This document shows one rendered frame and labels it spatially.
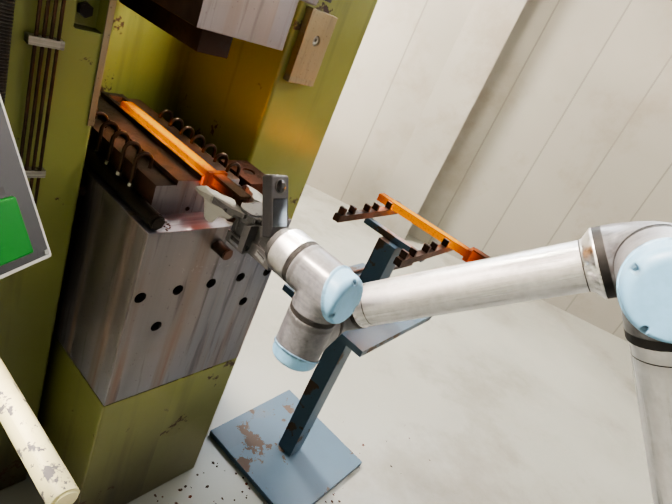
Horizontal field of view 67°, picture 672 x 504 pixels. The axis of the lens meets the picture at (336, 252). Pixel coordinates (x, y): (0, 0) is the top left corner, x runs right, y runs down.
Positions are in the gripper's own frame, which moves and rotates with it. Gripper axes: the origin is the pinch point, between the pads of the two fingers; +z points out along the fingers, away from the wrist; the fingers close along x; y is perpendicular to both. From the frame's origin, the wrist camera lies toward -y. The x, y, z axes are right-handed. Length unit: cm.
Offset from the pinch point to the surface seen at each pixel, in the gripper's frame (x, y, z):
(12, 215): -42.0, -2.5, -11.0
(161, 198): -10.6, 4.8, 3.5
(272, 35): 3.9, -29.2, 3.5
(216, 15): -9.2, -29.7, 3.5
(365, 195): 275, 86, 131
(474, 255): 67, 6, -32
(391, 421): 105, 100, -26
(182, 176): -5.9, 1.0, 5.2
